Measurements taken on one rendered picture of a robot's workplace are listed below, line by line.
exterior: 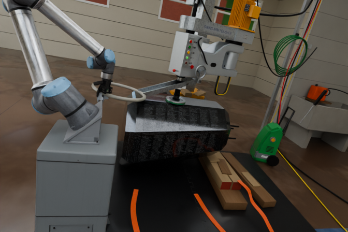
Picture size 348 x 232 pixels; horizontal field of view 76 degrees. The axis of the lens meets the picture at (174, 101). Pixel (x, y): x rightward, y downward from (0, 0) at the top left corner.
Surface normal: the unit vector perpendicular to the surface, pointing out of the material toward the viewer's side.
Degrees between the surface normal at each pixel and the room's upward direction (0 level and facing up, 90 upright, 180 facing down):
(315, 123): 90
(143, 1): 90
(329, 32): 90
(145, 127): 45
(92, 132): 90
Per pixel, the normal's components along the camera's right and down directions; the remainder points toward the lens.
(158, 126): 0.32, -0.43
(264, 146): -0.09, 0.28
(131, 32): 0.20, 0.33
